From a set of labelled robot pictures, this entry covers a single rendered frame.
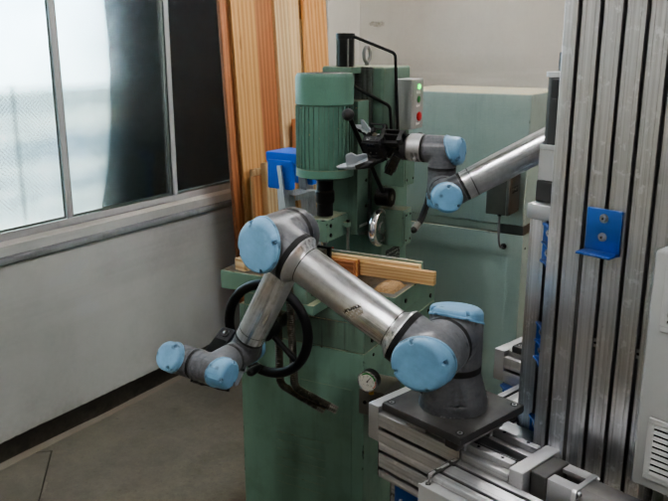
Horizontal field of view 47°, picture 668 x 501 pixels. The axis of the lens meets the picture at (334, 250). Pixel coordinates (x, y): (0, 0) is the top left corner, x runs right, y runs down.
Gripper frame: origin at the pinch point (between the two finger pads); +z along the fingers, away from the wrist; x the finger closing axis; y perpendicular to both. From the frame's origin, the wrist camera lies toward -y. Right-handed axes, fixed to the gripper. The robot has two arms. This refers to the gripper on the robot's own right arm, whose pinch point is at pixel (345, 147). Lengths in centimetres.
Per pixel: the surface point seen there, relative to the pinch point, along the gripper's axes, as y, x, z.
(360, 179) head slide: -23.6, -5.8, 5.3
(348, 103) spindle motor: 2.0, -14.4, 3.6
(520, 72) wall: -160, -182, 15
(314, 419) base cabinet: -55, 64, 7
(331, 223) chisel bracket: -23.2, 11.6, 8.8
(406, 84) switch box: -14.8, -37.7, -2.5
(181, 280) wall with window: -117, -2, 131
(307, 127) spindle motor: 1.9, -4.8, 13.5
